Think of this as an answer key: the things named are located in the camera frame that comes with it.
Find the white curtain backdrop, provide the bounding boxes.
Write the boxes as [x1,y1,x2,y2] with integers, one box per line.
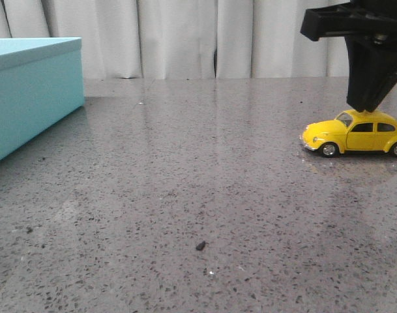
[0,0,348,79]

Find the yellow toy beetle car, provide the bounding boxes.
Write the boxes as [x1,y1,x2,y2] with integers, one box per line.
[300,110,397,158]

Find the small black debris piece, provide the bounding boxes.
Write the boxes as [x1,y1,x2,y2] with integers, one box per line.
[196,241,206,251]

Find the light blue storage box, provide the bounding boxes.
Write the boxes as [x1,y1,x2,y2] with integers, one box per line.
[0,37,85,160]

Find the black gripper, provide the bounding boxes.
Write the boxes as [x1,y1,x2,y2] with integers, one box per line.
[301,0,397,112]

